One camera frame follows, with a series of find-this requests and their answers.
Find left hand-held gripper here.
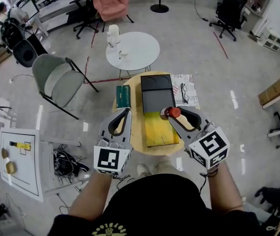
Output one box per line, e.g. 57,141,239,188
92,107,134,177

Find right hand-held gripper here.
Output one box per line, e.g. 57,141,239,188
168,106,231,170

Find small red-capped bottle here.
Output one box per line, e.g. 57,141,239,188
159,106,182,121

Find person's left forearm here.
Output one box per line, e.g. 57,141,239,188
67,172,112,221

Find person's right forearm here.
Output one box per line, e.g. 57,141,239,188
207,161,244,215

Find green tissue box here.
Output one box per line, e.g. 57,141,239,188
115,85,132,109

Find long cardboard box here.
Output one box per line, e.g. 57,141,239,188
257,68,280,107

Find round wooden table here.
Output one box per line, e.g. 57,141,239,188
112,70,201,157

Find printed white book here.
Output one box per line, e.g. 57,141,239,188
170,74,200,108

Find black eyeglasses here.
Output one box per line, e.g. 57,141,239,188
179,83,190,105

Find person's left white shoe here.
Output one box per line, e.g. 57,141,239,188
137,164,149,178

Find person's beige trousers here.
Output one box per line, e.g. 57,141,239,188
142,155,193,182

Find grey chair black legs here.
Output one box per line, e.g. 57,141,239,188
31,53,100,121

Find person's black t-shirt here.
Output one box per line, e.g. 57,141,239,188
47,173,263,236

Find round white table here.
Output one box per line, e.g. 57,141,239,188
105,31,161,80

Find clear labelled bottle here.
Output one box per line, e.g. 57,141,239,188
106,31,116,50

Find olive oil bottle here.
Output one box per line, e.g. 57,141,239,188
9,140,31,150

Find white jug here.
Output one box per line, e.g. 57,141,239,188
108,24,121,44

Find white square table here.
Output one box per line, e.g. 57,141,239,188
0,127,82,204

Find black swivel chair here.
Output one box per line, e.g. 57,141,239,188
253,174,280,212

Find large wooden bowl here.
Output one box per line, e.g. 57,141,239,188
5,161,18,175

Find low white cabinet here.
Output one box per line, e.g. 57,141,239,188
257,27,280,52

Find black round-back chair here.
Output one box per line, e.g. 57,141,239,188
12,39,40,68

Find white shelf rack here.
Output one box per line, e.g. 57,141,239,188
14,0,92,38

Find black backpack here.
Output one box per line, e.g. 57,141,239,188
0,18,26,50

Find tangle of black cables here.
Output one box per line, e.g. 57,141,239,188
52,144,90,179

